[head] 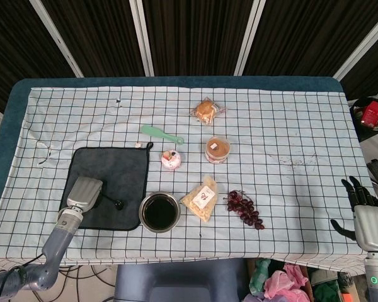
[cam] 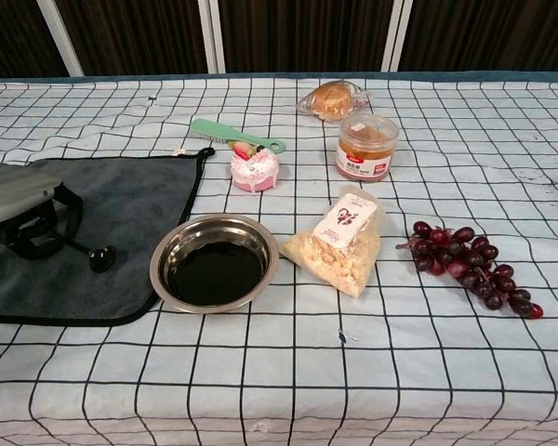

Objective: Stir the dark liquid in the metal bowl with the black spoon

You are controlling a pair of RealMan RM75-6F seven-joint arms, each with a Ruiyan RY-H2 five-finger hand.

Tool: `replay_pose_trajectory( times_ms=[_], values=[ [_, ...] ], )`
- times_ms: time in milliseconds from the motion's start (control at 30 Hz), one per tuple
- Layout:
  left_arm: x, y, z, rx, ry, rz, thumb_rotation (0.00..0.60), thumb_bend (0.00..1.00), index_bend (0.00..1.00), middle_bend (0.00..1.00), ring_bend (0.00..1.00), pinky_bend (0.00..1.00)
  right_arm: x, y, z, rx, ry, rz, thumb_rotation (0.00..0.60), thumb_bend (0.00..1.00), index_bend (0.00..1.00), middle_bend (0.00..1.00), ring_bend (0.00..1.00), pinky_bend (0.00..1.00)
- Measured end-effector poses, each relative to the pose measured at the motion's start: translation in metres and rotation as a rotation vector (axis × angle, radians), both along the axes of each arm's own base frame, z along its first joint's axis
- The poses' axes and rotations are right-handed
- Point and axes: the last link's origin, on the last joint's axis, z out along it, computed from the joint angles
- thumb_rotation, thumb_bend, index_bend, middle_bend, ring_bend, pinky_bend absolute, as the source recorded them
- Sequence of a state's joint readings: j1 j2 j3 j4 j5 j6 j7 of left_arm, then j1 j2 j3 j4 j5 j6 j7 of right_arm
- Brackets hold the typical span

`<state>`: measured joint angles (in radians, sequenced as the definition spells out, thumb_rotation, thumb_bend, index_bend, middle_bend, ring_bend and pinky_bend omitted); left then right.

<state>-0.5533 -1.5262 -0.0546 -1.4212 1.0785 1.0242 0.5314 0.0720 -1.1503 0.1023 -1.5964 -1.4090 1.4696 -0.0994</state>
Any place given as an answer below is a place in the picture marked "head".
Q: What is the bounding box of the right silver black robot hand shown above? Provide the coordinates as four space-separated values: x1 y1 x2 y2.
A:
330 176 378 254

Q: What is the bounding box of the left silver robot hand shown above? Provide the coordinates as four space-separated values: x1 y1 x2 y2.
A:
66 176 104 213

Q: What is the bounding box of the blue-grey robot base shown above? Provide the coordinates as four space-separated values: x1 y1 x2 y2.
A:
114 259 249 302

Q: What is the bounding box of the dark grey cloth mat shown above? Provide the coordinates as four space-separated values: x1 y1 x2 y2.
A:
59 142 154 232

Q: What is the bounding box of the steel bowl with dark liquid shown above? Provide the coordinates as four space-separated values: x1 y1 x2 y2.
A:
139 191 181 233

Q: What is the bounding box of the red box in black bin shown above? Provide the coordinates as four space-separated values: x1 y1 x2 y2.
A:
349 97 378 142

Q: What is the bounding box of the pink wrapped cupcake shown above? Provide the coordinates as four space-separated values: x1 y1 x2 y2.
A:
159 150 183 171

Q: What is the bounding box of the green plastic spatula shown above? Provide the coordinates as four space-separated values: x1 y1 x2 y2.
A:
140 125 185 145

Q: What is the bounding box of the checkered white tablecloth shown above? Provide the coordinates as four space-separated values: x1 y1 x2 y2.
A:
0 86 371 274

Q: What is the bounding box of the pink plastic bag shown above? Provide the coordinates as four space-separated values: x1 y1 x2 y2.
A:
243 263 311 302

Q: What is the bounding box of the bag of beige snack pieces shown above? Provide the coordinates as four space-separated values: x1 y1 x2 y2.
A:
180 175 219 223

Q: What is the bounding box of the dark red grape bunch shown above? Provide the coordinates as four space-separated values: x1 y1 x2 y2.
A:
224 189 266 230

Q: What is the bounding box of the green plastic bag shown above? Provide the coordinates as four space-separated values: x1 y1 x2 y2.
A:
249 258 272 296

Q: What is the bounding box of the clear jar with orange label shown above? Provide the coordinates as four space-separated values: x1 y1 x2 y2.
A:
205 135 232 165

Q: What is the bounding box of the wrapped round bread bun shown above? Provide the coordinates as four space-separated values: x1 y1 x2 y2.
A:
190 98 227 126

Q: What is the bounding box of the black cable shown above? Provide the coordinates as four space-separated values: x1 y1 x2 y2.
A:
0 254 51 302

